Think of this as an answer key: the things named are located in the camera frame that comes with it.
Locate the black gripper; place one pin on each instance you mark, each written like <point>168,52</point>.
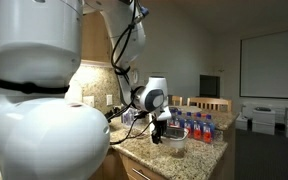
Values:
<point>158,130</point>

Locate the white rectangular container bowl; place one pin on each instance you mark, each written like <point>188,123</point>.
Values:
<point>175,137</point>

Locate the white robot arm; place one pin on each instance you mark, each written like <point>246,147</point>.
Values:
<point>43,135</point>

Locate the clear water bottle pack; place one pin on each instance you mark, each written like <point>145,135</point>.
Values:
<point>128,117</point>

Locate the red label bottle pack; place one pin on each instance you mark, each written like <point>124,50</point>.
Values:
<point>199,126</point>

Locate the wooden dining chair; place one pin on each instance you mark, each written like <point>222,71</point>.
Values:
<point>216,104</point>

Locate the black monitor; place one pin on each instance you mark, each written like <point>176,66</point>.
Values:
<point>209,86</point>

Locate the white projector screen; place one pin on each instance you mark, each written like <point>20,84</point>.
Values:
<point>264,66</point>

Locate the wall power outlet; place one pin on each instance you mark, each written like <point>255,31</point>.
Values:
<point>98,101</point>

